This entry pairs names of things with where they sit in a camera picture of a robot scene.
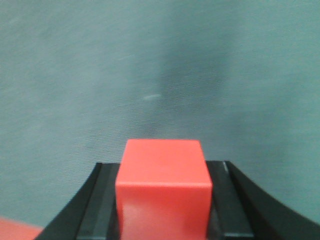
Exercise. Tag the red table front edge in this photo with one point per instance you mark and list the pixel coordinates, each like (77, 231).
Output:
(15, 230)

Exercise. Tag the red magnetic cube block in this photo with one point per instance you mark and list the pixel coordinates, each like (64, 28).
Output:
(163, 190)

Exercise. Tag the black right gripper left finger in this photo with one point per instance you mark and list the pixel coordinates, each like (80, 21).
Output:
(92, 213)

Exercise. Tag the dark grey table mat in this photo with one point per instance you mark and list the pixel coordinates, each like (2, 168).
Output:
(78, 78)

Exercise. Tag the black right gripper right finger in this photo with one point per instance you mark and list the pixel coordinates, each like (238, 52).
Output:
(241, 210)

